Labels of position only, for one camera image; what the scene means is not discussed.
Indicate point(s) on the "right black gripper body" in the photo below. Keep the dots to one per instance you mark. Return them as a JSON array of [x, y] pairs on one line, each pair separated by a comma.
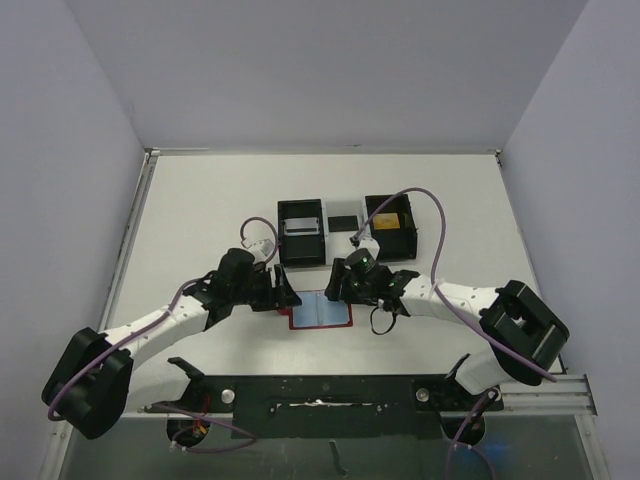
[[343, 283]]

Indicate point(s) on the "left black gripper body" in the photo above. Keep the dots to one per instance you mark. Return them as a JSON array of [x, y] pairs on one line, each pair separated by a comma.
[[257, 291]]

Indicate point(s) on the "red leather card holder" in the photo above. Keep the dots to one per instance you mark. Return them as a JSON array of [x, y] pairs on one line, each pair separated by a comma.
[[317, 312]]

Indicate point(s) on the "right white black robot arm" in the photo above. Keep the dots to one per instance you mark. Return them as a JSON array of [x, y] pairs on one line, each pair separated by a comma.
[[524, 336]]

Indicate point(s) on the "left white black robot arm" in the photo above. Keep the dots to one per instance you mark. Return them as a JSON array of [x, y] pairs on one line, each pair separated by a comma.
[[90, 384]]

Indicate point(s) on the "black card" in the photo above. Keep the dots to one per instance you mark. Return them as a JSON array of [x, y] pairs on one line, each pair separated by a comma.
[[343, 223]]

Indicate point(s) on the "gold VIP card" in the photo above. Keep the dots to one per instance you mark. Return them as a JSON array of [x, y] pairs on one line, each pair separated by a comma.
[[386, 221]]

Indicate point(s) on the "white middle bin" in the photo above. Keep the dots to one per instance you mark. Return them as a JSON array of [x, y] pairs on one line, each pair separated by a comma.
[[337, 245]]

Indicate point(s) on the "right black bin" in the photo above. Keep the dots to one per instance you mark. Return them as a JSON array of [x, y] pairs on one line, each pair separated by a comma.
[[401, 244]]

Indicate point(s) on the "black bin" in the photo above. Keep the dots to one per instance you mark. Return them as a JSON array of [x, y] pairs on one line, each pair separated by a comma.
[[301, 251], [401, 244]]

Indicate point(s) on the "left black bin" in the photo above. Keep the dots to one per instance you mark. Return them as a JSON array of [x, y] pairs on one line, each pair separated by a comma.
[[301, 251]]

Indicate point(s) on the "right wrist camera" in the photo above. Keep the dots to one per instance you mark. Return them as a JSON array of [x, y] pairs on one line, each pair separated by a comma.
[[366, 242]]

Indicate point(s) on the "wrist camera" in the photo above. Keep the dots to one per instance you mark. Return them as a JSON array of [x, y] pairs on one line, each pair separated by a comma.
[[366, 242], [263, 250]]

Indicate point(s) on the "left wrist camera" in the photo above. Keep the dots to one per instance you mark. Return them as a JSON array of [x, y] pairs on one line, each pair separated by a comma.
[[263, 250]]

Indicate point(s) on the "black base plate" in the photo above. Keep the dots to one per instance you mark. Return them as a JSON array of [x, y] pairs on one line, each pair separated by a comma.
[[355, 422]]

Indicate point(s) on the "aluminium left rail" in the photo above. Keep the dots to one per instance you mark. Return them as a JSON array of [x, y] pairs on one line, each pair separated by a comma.
[[135, 214]]

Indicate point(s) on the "aluminium rail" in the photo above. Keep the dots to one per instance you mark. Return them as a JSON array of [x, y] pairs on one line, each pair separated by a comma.
[[568, 395], [135, 214]]

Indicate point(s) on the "aluminium front rail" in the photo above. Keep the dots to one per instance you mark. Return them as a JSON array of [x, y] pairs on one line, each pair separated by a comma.
[[568, 395]]

